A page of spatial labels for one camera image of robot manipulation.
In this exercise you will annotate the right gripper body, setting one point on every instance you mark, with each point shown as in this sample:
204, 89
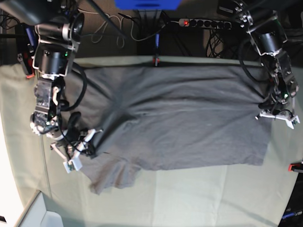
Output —
65, 137

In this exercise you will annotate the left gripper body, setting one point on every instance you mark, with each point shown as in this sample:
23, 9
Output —
273, 106

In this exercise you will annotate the grey t-shirt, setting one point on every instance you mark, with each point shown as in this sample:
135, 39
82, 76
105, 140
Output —
170, 118

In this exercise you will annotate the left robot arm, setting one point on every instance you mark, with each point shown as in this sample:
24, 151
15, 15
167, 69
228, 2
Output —
268, 37

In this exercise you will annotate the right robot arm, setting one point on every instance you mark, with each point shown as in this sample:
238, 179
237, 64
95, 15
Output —
57, 28

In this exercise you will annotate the red clamp at right edge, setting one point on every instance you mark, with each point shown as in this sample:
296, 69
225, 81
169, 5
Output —
296, 167

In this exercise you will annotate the white bin at bottom left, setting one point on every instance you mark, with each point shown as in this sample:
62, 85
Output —
35, 214

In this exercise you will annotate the light green table cloth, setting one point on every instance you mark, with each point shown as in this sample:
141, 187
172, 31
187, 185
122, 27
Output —
237, 195

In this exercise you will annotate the red clamp at top centre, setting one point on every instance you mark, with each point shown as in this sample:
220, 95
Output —
156, 58

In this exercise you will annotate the red clamp at left corner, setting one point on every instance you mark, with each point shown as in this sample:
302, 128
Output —
26, 47

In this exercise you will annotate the black power strip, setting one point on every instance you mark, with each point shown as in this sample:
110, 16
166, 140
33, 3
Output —
205, 24

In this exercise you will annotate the blue box at top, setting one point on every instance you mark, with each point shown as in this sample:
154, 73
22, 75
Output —
147, 4

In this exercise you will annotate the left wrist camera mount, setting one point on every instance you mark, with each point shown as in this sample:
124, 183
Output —
286, 115

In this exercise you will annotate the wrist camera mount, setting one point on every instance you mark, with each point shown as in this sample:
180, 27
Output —
71, 154
286, 115

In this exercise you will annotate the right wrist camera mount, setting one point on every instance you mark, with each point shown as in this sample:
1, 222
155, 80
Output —
71, 154

